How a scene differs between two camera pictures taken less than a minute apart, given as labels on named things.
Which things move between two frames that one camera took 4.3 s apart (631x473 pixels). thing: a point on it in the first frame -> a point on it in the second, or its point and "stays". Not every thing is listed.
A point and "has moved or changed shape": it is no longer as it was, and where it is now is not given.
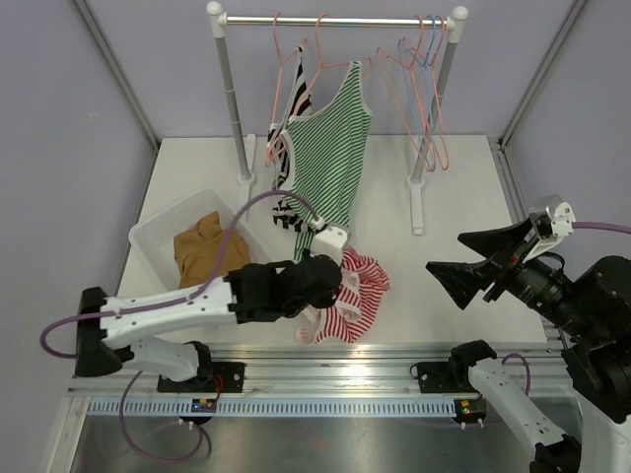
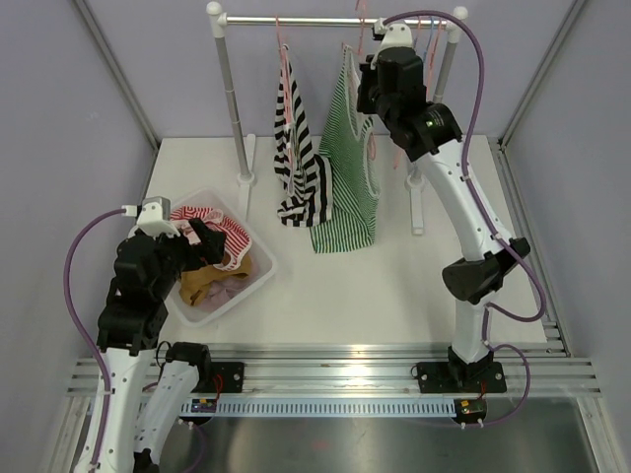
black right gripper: x=464 y=280 -> x=370 y=73
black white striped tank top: x=284 y=215 -> x=305 y=176
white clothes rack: x=416 y=181 stays
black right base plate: x=443 y=376 stays
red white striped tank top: x=363 y=287 -> x=237 y=241
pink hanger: x=406 y=97 has moved or changed shape
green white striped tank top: x=325 y=154 has moved or changed shape
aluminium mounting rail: x=340 y=371 stays
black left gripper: x=328 y=299 -> x=211 y=250
